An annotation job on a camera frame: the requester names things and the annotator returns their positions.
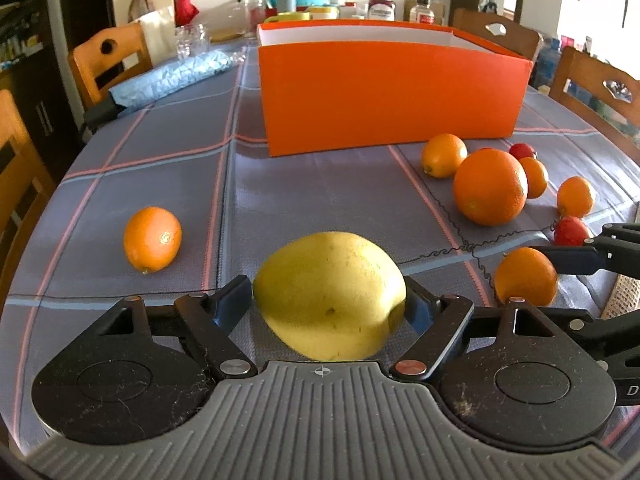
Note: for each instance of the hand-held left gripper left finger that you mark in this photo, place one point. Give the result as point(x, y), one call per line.
point(235, 302)

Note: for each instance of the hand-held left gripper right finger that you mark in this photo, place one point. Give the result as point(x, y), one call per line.
point(417, 307)

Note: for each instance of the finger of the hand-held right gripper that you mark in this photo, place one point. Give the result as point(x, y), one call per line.
point(570, 260)
point(600, 330)

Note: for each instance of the red tomato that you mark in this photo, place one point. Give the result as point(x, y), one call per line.
point(570, 231)
point(522, 151)

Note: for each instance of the small orange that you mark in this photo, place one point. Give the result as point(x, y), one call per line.
point(535, 177)
point(525, 276)
point(575, 196)
point(444, 155)
point(152, 240)

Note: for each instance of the large yellow citrus fruit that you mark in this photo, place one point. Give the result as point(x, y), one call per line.
point(330, 295)

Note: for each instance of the large orange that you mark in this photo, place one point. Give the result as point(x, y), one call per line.
point(490, 186)

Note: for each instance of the orange cardboard box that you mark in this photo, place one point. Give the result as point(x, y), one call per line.
point(390, 100)

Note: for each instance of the beige woven mat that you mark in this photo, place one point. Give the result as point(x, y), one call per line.
point(622, 297)

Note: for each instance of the blue plaid tablecloth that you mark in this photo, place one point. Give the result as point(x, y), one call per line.
point(300, 185)

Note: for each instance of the wooden chair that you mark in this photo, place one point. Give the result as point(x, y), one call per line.
point(575, 75)
point(85, 65)
point(470, 25)
point(20, 160)

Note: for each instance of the blue water jug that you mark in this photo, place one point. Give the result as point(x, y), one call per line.
point(547, 62)

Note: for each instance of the blue folded umbrella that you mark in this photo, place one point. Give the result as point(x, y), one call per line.
point(170, 77)

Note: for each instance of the clear drinking glass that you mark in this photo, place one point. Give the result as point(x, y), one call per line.
point(256, 12)
point(200, 40)
point(183, 42)

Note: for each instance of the brown cardboard box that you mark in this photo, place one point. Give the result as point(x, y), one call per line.
point(439, 12)

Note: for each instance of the clear plastic container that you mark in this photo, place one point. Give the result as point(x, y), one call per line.
point(230, 22)

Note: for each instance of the white paper bag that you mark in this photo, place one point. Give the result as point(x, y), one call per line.
point(157, 30)

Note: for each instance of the purple supplement bottle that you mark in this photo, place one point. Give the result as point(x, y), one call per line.
point(381, 10)

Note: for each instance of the white jar with yellow lid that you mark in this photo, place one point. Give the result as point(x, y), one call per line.
point(324, 13)

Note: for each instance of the wooden shelf cabinet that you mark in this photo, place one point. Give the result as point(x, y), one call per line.
point(20, 25)

